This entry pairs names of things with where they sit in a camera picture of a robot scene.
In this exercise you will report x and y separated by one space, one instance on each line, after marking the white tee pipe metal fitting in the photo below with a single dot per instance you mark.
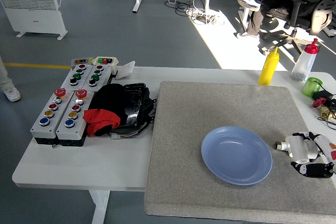
283 145

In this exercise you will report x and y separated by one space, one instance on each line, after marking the white table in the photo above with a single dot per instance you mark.
78 163

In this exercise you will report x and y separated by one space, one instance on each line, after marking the black cloth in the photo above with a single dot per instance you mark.
109 95

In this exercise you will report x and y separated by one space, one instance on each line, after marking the grey five-button control box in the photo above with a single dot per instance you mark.
44 129
69 132

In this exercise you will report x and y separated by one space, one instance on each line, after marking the clear squeeze bottle red cap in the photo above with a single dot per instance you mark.
303 64

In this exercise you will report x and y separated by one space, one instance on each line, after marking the black office chair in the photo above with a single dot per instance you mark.
319 16

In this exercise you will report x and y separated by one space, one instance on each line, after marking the small grey switch box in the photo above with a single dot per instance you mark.
81 61

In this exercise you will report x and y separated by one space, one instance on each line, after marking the grey three-button control box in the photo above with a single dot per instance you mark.
102 77
68 77

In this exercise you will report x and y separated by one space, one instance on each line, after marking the red cloth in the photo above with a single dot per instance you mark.
101 120

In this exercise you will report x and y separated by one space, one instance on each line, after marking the green translucent cup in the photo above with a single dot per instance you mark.
311 87

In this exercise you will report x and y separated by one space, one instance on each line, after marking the cream switch box green red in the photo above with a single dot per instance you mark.
105 61

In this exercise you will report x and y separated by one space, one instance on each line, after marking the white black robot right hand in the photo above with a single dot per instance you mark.
326 150

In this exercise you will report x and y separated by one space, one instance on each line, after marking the white panel heater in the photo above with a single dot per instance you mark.
34 14

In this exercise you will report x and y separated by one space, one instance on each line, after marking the black plastic tray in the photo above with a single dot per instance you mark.
135 103

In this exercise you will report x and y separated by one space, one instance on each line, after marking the standing person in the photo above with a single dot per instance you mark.
11 94

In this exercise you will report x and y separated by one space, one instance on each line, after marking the yellow squeeze bottle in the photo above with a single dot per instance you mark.
268 72

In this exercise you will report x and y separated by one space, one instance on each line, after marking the blue plate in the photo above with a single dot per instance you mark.
236 155

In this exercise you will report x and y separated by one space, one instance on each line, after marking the black power adapter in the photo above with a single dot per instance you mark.
324 95

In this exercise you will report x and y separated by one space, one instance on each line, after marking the grey-brown mat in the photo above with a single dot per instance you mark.
197 108

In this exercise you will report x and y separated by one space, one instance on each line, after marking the white plastic part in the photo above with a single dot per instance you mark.
124 70

